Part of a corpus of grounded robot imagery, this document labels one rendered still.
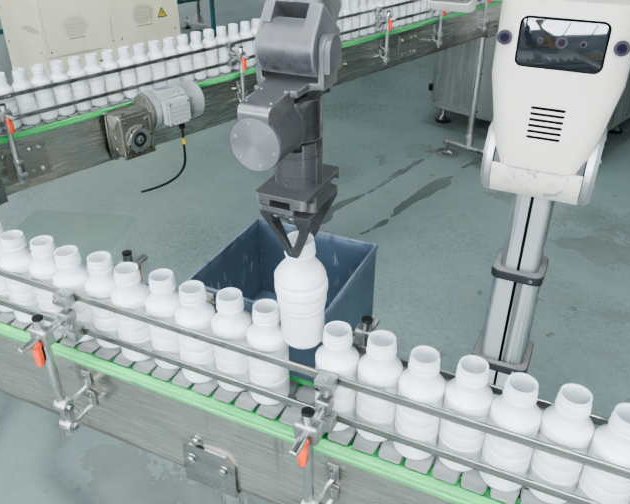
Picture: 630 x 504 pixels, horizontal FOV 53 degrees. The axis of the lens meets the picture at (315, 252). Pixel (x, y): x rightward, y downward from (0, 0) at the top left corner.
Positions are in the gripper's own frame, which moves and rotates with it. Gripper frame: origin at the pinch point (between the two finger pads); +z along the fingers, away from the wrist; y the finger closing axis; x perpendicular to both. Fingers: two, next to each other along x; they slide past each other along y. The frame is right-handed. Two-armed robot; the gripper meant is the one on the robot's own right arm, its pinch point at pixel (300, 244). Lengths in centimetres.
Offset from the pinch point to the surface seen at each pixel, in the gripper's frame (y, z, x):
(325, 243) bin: -55, 37, -21
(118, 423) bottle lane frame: 6, 41, -33
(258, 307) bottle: 0.0, 12.3, -6.9
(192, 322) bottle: 3.4, 15.6, -16.1
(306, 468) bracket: 11.9, 26.4, 6.1
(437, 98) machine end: -393, 116, -81
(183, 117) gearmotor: -104, 34, -95
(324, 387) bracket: 6.4, 16.7, 6.3
